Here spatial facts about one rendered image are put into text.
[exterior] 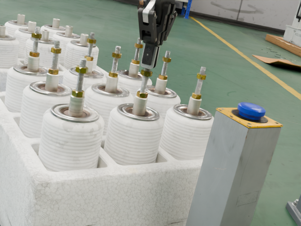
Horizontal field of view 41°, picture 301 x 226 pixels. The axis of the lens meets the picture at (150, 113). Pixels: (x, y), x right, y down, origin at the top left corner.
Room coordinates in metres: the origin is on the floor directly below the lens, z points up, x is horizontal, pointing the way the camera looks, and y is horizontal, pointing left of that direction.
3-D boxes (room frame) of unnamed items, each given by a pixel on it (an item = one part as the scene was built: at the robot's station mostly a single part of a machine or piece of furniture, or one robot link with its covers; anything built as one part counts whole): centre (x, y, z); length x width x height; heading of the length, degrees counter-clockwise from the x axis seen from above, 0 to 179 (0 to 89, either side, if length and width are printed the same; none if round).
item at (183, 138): (0.73, -0.08, 0.16); 0.10 x 0.10 x 0.18
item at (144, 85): (0.66, 0.02, 0.30); 0.01 x 0.01 x 0.08
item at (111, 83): (0.76, 0.09, 0.26); 0.02 x 0.02 x 0.03
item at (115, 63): (0.76, 0.09, 0.30); 0.01 x 0.01 x 0.08
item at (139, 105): (0.66, 0.02, 0.26); 0.02 x 0.02 x 0.03
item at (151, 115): (0.66, 0.02, 0.25); 0.08 x 0.08 x 0.01
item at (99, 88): (0.76, 0.09, 0.25); 0.08 x 0.08 x 0.01
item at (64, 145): (0.59, 0.12, 0.16); 0.10 x 0.10 x 0.18
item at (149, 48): (0.64, 0.03, 0.37); 0.03 x 0.01 x 0.05; 163
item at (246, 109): (0.56, -0.14, 0.32); 0.04 x 0.04 x 0.02
